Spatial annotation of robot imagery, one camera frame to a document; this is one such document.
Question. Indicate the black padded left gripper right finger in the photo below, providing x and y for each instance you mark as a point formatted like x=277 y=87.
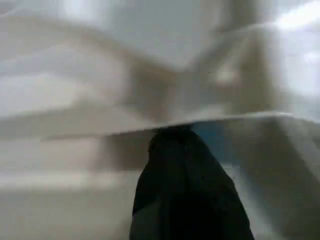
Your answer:
x=215 y=200

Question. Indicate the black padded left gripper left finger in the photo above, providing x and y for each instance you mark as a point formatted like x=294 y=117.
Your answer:
x=162 y=195

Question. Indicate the white plastic table top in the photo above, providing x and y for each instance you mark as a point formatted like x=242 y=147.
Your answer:
x=100 y=75

